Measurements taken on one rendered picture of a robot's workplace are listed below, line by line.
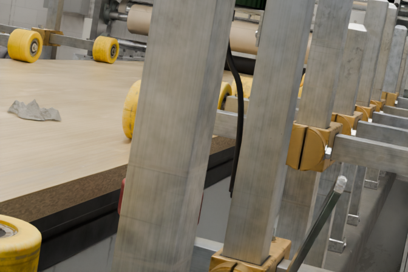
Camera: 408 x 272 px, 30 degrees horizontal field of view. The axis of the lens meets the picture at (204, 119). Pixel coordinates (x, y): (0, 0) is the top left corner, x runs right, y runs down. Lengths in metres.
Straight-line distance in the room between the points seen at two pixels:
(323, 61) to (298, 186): 0.15
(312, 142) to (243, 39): 2.19
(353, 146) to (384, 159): 0.04
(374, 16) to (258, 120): 0.76
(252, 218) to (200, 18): 0.30
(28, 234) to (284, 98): 0.24
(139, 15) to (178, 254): 2.79
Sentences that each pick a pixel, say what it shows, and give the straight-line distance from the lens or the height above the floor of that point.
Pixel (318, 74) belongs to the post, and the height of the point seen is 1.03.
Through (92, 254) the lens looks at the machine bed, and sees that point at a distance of 0.88.
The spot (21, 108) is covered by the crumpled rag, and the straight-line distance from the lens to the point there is 1.09.
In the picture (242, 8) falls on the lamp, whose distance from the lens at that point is 0.65.
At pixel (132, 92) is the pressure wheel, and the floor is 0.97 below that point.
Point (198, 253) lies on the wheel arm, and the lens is 0.73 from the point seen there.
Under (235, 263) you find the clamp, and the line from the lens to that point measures 0.66.
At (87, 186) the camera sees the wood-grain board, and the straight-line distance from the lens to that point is 0.77.
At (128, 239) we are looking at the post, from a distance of 0.42.
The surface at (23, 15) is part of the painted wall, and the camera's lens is 11.30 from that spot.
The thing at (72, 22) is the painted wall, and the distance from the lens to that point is 10.85.
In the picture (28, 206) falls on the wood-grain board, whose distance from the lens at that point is 0.67.
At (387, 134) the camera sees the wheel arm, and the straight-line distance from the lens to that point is 1.18.
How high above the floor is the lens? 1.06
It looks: 7 degrees down
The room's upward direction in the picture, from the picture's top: 10 degrees clockwise
